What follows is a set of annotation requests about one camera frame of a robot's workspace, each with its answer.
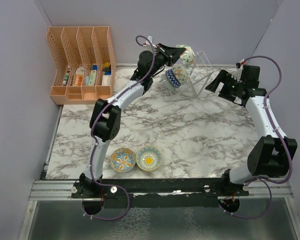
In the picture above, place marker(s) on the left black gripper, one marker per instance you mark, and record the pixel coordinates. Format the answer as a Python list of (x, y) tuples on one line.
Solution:
[(171, 54)]

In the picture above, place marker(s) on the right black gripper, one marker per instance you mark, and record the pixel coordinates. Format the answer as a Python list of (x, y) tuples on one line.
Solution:
[(225, 78)]

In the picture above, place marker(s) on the white bowl orange flower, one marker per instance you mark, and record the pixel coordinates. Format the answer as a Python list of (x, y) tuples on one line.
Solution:
[(188, 55)]

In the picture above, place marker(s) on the white bowl orange leaves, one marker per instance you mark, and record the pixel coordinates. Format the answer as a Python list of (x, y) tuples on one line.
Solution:
[(181, 73)]

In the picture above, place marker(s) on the teal green bowl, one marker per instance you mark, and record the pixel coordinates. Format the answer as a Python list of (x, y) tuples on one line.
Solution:
[(168, 85)]

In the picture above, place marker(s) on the blue yellow sun bowl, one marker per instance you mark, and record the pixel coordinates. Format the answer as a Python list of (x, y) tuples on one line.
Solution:
[(149, 158)]

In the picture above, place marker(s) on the blue orange floral bowl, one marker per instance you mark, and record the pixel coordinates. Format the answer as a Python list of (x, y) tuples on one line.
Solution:
[(122, 160)]

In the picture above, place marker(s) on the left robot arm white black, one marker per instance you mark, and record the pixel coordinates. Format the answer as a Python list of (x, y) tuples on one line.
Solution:
[(106, 116)]

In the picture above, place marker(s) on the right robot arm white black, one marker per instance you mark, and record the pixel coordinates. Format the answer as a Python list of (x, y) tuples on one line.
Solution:
[(273, 153)]

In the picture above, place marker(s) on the yellow black toy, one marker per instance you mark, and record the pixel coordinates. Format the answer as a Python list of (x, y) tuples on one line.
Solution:
[(106, 67)]

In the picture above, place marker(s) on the white card box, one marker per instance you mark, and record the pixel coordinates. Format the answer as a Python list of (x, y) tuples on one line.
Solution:
[(106, 79)]

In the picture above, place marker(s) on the mint green box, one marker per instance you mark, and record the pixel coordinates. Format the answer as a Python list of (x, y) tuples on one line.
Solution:
[(90, 79)]

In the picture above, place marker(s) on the peach plastic file organizer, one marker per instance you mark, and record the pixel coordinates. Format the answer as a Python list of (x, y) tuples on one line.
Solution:
[(73, 46)]

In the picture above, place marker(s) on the orange white box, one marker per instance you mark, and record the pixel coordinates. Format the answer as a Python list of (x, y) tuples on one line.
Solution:
[(78, 76)]

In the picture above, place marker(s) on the small dark bottle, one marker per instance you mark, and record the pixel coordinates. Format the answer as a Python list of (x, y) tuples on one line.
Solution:
[(66, 78)]

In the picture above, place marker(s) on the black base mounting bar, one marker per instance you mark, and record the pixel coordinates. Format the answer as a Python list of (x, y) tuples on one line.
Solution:
[(156, 192)]

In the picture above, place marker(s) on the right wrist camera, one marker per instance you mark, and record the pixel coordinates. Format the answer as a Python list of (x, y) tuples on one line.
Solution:
[(238, 73)]

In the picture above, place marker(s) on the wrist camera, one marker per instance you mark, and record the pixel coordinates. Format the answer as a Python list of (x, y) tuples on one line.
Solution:
[(149, 42), (238, 73)]

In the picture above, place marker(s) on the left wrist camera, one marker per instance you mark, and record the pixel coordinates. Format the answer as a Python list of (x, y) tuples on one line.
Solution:
[(149, 42)]

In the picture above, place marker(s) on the white wire dish rack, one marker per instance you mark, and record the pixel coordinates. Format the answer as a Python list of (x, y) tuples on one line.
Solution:
[(199, 74)]

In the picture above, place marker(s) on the aluminium frame rail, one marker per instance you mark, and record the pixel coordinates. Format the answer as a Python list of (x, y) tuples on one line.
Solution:
[(61, 190)]

